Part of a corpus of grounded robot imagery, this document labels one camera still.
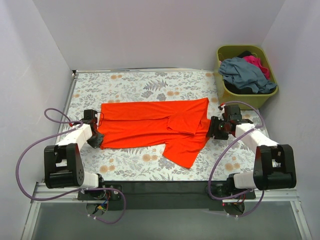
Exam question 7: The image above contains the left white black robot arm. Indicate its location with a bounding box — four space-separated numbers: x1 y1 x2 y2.
44 109 107 200

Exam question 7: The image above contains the grey-blue t-shirt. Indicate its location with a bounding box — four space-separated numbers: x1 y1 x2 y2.
218 57 277 95

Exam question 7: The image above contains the aluminium frame rail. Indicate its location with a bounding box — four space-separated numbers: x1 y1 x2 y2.
22 181 312 240

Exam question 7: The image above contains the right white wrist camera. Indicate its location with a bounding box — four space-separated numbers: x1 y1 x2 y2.
218 105 225 121

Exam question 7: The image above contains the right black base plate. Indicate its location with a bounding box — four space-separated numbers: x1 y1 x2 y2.
204 183 245 198

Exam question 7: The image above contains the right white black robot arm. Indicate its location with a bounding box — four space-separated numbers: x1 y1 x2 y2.
206 101 297 200

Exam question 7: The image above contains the floral patterned table mat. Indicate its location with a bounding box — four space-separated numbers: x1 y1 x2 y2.
67 71 255 181

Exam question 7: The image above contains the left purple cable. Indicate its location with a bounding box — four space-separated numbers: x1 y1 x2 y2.
15 107 127 224

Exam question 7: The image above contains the olive green plastic bin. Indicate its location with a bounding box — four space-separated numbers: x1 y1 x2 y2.
214 45 279 109

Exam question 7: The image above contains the pink t-shirt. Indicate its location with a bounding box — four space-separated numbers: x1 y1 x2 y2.
243 55 270 80

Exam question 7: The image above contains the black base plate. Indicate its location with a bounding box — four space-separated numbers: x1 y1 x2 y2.
204 183 245 198
77 184 122 201

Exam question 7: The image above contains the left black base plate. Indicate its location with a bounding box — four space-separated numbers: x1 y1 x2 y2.
77 184 122 201

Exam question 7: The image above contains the orange t-shirt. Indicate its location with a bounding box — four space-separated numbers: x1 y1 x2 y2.
98 98 210 169

